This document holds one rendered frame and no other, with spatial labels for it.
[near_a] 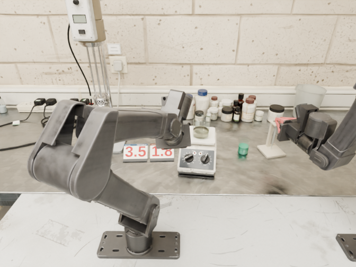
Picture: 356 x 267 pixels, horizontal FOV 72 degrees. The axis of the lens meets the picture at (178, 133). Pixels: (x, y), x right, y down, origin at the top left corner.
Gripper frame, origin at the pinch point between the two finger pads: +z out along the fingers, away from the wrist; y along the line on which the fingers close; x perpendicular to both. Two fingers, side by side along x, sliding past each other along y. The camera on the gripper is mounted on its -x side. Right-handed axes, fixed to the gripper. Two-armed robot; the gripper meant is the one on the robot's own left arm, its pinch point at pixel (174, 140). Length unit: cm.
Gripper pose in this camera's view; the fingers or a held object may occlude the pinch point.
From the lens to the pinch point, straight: 79.8
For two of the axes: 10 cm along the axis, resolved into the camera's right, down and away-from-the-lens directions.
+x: 0.8, 9.8, -1.7
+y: -10.0, 0.8, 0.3
